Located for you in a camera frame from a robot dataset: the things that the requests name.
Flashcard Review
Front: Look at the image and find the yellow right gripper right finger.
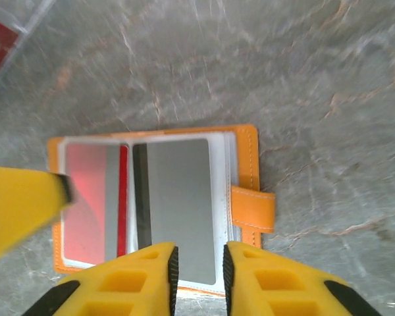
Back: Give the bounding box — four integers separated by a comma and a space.
223, 241, 382, 316

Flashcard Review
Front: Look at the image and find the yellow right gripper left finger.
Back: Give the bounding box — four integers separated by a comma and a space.
21, 242, 180, 316

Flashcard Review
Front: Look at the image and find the red credit card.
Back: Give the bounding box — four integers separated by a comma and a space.
65, 143, 130, 261

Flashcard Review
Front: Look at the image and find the orange leather card holder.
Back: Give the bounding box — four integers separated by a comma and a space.
47, 124, 277, 297

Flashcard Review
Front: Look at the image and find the clear acrylic card organizer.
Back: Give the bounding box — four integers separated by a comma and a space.
0, 0, 59, 99

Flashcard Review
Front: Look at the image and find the grey credit card black stripe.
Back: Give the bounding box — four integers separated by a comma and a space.
132, 138, 217, 286

